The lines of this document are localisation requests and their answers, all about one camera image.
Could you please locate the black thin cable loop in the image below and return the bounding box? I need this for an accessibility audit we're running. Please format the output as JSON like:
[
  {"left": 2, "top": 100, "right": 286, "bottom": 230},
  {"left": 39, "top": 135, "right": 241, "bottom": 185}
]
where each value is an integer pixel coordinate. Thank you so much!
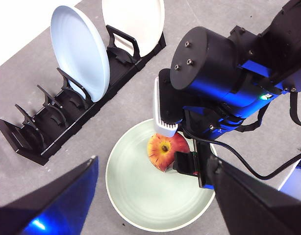
[{"left": 289, "top": 91, "right": 301, "bottom": 128}]

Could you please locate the blue plate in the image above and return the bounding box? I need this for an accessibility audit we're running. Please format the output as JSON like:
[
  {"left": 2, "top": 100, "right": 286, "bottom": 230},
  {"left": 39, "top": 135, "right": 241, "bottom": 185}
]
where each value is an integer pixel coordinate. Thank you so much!
[{"left": 50, "top": 5, "right": 111, "bottom": 102}]

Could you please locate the red yellow apple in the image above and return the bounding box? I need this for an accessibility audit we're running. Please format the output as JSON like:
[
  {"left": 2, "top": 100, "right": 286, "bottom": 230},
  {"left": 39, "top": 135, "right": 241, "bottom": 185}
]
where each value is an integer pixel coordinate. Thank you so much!
[{"left": 147, "top": 133, "right": 189, "bottom": 172}]

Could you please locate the green plate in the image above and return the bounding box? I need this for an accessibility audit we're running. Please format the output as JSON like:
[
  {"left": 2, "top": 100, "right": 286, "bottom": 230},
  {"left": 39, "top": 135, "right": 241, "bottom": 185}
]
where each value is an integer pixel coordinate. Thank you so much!
[{"left": 105, "top": 118, "right": 216, "bottom": 232}]

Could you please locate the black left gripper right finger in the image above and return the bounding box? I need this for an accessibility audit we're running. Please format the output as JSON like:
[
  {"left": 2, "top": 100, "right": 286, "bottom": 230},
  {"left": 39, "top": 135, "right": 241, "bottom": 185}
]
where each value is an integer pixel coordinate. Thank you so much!
[{"left": 206, "top": 155, "right": 301, "bottom": 235}]

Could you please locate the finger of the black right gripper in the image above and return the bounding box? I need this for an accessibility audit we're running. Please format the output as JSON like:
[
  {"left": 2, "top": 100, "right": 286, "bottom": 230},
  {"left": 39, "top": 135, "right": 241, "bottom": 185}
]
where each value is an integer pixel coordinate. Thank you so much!
[{"left": 172, "top": 140, "right": 215, "bottom": 190}]

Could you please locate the black camera cable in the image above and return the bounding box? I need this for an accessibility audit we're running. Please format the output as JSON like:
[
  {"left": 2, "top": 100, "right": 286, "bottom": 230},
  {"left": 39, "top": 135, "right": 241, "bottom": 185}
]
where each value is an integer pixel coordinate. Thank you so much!
[{"left": 181, "top": 127, "right": 301, "bottom": 181}]

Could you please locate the white plate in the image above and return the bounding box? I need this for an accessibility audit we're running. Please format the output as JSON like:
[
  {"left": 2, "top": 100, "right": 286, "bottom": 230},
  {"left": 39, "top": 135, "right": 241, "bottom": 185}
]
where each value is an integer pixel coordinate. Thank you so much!
[{"left": 101, "top": 0, "right": 165, "bottom": 58}]

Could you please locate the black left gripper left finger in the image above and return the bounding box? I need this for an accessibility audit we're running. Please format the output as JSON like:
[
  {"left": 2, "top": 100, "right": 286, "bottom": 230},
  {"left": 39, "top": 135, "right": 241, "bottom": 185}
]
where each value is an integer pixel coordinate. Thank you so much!
[{"left": 0, "top": 155, "right": 100, "bottom": 235}]

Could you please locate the black plate rack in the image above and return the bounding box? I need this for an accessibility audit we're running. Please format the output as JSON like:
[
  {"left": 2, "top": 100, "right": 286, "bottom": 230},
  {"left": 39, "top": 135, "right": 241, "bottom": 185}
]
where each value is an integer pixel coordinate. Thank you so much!
[{"left": 0, "top": 24, "right": 167, "bottom": 167}]

